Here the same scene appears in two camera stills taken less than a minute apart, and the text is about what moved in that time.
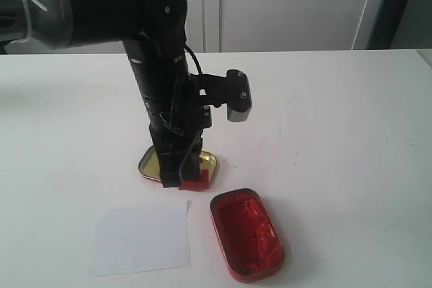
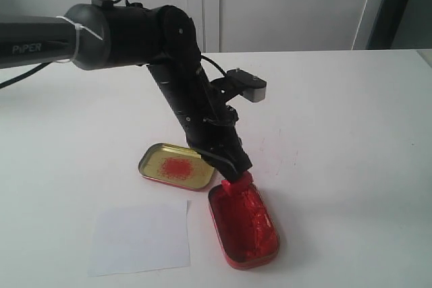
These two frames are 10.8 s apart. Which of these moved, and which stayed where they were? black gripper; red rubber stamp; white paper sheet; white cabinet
Moved: black gripper; red rubber stamp
Stayed: white paper sheet; white cabinet
